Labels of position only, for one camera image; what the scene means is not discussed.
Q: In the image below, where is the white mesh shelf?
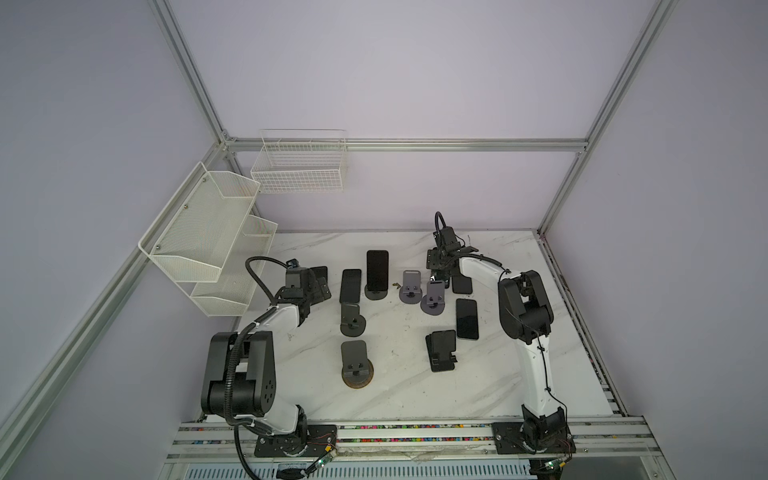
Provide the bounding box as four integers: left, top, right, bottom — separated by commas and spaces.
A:
138, 163, 260, 283
191, 215, 278, 317

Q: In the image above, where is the grey stand back centre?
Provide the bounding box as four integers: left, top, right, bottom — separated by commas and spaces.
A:
398, 270, 423, 305

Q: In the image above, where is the black stand back left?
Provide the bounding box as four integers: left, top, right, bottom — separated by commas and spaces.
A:
364, 287, 388, 301

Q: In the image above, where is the black folding stand front right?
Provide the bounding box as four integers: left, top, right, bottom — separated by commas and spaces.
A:
425, 330, 457, 373

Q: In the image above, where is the lower white mesh shelf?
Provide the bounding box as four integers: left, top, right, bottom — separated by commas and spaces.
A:
191, 215, 278, 317

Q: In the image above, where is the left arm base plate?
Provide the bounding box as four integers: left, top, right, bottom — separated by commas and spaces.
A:
253, 424, 338, 458

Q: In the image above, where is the wooden base phone stand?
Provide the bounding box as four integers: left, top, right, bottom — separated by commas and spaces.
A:
341, 340, 374, 389

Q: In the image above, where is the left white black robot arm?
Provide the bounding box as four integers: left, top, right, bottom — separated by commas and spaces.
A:
200, 266, 331, 436

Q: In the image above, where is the black round stand left middle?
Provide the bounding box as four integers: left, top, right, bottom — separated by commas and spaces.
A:
340, 303, 367, 338

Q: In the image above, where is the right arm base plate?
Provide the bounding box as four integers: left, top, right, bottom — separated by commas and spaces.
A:
491, 420, 575, 455

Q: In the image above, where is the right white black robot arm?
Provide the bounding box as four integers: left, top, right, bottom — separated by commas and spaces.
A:
426, 213, 567, 453

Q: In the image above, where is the aluminium frame back bar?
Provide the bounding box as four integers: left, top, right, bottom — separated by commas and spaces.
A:
227, 138, 589, 153

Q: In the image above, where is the aluminium mounting rail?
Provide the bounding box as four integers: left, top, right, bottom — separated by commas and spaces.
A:
165, 416, 662, 463

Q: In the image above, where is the white wire basket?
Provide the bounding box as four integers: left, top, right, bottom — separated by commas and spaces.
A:
251, 129, 348, 194

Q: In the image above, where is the grey round stand back right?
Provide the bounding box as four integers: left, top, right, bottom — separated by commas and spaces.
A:
420, 280, 445, 316

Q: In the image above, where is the upper white mesh shelf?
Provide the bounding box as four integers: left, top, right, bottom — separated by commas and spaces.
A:
138, 163, 260, 283

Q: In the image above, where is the black phone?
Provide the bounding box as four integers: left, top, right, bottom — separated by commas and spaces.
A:
451, 275, 473, 295
455, 299, 479, 340
311, 266, 328, 282
366, 250, 389, 293
339, 269, 362, 304
430, 269, 450, 282

